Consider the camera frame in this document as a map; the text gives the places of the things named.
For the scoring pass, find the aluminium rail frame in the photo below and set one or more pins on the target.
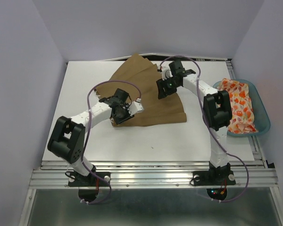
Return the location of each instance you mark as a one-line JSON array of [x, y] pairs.
[[156, 194]]

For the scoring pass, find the blue plastic basket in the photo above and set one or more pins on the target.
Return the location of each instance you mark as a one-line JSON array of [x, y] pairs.
[[261, 121]]

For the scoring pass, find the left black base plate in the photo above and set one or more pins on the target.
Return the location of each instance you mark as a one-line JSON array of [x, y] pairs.
[[89, 186]]

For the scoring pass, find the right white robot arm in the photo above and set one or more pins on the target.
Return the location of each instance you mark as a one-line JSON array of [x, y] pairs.
[[214, 104]]

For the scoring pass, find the brown pleated skirt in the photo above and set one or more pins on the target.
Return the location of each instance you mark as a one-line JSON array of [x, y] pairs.
[[143, 73]]

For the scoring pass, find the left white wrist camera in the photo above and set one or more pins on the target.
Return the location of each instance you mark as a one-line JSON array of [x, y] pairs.
[[136, 107]]

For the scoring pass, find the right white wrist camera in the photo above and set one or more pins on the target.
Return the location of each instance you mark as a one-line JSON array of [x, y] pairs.
[[165, 72]]

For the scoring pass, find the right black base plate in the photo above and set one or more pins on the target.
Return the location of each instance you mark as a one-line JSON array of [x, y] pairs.
[[216, 185]]

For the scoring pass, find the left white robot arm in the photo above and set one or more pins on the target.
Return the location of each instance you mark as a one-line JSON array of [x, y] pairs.
[[67, 140]]

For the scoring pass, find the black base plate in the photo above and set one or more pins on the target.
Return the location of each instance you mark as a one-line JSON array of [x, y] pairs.
[[89, 186], [216, 185]]

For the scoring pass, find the orange floral skirt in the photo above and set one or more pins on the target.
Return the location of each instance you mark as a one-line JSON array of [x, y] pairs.
[[242, 121]]

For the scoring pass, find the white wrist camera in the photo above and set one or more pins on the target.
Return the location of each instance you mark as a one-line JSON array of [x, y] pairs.
[[165, 72], [136, 107]]

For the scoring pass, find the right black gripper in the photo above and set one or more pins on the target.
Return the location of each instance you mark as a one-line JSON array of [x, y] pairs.
[[162, 93]]

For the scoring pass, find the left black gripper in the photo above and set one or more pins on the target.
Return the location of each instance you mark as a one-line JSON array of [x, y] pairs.
[[128, 116]]

